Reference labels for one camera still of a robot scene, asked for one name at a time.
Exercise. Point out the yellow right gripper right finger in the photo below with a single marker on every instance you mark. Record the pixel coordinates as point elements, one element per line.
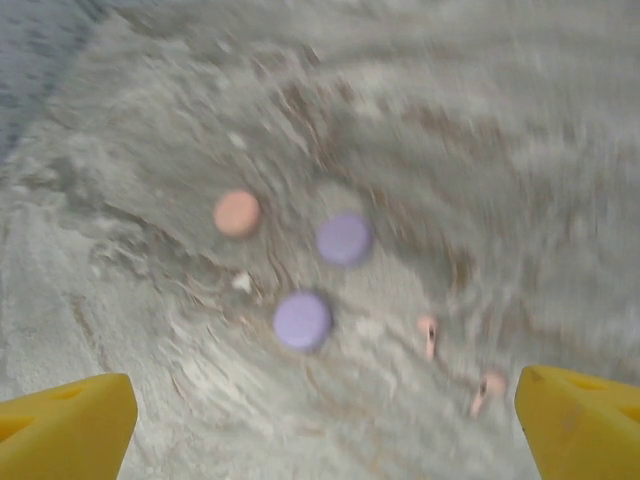
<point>585,430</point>

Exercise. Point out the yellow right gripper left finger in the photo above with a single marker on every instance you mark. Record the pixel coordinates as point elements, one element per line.
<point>65,430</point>

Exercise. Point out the purple earbud charging case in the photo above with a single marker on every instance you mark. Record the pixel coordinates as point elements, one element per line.
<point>344,240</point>
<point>302,321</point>

